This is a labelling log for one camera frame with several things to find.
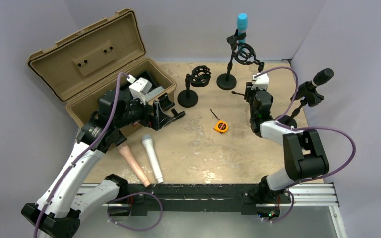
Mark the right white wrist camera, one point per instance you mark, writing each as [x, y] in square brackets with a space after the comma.
[260, 82]

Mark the pink microphone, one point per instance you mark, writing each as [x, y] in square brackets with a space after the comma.
[124, 150]

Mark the black T-shaped adapter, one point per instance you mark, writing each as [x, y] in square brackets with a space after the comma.
[177, 115]

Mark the black right-side clip stand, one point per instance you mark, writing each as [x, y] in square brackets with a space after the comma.
[307, 95]

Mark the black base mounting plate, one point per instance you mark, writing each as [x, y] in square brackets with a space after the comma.
[195, 198]

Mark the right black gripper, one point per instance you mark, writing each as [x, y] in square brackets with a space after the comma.
[249, 91]

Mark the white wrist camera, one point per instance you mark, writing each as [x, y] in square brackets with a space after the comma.
[260, 82]
[139, 88]

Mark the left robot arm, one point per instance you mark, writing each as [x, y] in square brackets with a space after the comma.
[60, 211]

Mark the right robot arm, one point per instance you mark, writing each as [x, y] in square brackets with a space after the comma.
[304, 154]

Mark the grey box inside case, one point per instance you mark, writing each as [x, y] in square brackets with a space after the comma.
[153, 93]

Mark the blue microphone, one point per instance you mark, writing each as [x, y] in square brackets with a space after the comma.
[242, 24]

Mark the black round-base shock-mount stand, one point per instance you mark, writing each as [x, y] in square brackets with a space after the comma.
[199, 77]

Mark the black round-base clip stand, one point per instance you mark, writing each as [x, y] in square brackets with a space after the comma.
[227, 81]

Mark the black microphone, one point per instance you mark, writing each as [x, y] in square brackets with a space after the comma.
[322, 77]

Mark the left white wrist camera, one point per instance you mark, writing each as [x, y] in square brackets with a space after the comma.
[139, 88]

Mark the tan plastic tool case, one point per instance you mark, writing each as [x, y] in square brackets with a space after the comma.
[81, 67]

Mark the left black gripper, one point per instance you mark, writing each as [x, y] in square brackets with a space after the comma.
[151, 120]

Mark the black tripod shock-mount stand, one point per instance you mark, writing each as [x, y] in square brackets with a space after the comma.
[244, 54]

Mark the white grey-headed microphone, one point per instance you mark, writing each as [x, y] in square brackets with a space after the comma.
[148, 144]

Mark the yellow tape measure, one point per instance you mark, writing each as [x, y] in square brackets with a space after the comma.
[221, 126]

